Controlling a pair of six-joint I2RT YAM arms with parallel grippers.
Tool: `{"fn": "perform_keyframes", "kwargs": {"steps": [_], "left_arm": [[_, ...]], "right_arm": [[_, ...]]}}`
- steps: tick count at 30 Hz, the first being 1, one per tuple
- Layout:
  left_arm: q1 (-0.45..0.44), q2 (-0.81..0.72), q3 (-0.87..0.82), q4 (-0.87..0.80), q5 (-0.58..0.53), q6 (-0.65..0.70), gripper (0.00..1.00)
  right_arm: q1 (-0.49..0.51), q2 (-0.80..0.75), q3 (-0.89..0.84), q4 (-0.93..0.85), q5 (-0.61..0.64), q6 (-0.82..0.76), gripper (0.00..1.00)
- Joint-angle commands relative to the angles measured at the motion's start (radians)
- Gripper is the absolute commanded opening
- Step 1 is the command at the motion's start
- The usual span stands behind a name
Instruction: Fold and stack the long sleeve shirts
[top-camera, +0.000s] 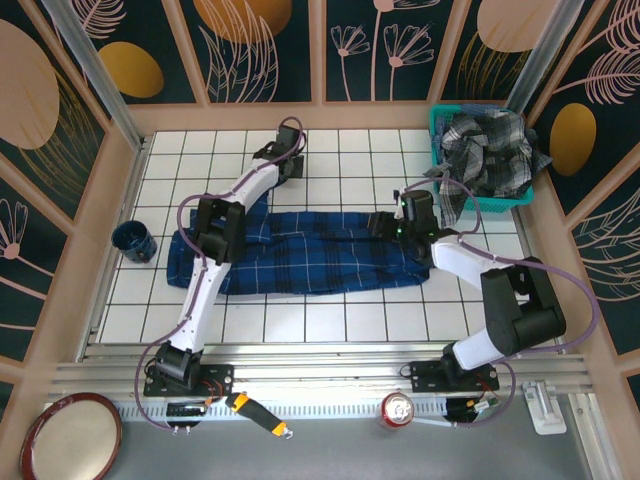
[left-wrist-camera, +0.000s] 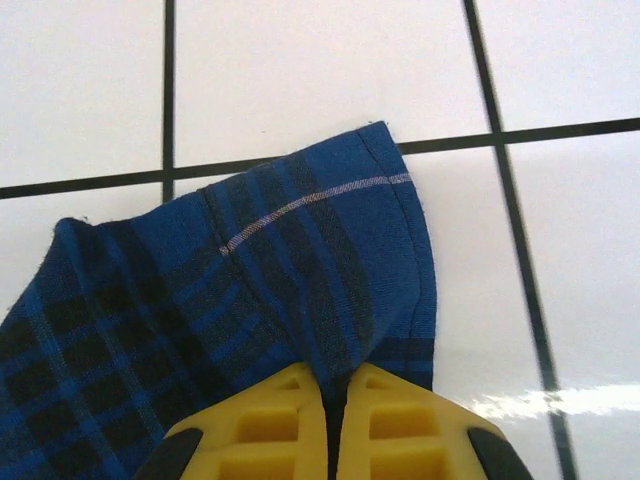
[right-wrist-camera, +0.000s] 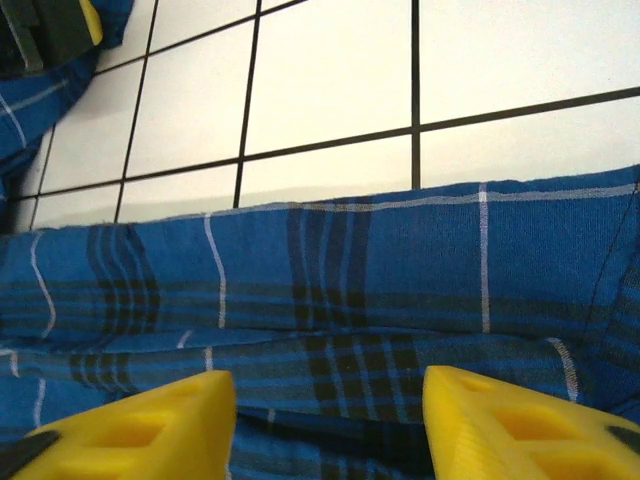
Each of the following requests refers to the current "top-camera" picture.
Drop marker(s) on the blue plaid long sleeve shirt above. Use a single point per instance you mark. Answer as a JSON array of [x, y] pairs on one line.
[[325, 260]]

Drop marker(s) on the teal plastic basket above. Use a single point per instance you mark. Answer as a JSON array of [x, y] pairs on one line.
[[500, 204]]

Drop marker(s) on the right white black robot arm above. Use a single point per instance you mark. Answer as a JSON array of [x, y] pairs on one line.
[[520, 310]]

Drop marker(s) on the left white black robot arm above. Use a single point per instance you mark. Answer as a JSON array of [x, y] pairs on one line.
[[205, 290]]

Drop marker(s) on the grey plaid long sleeve shirt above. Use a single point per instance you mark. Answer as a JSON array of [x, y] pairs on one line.
[[480, 155]]

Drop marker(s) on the blue grey checked shirt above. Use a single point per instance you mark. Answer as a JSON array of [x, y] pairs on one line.
[[480, 109]]

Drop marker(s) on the dark blue cup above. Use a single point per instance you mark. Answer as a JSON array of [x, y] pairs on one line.
[[131, 241]]

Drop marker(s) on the red soda can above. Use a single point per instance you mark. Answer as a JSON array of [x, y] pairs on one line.
[[398, 411]]

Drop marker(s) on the small white connector board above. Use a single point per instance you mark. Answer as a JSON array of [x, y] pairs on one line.
[[485, 405]]

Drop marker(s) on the orange black hand tool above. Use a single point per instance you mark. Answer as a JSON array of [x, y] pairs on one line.
[[255, 412]]

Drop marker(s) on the black terminal block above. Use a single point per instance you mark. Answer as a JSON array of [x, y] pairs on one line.
[[186, 409]]

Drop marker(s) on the round red rimmed plate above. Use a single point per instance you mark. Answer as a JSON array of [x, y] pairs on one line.
[[70, 440]]

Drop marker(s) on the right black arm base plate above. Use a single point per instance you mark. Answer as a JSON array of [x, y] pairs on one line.
[[425, 375]]

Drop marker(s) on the long aluminium mounting rail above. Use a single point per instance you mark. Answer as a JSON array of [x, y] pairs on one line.
[[325, 370]]

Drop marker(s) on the aluminium frame post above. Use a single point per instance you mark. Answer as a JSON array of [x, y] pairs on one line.
[[535, 65], [100, 80]]

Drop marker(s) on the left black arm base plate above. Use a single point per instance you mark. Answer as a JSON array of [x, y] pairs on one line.
[[220, 376]]

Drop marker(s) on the white plastic bracket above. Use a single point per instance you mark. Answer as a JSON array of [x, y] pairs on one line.
[[547, 415]]

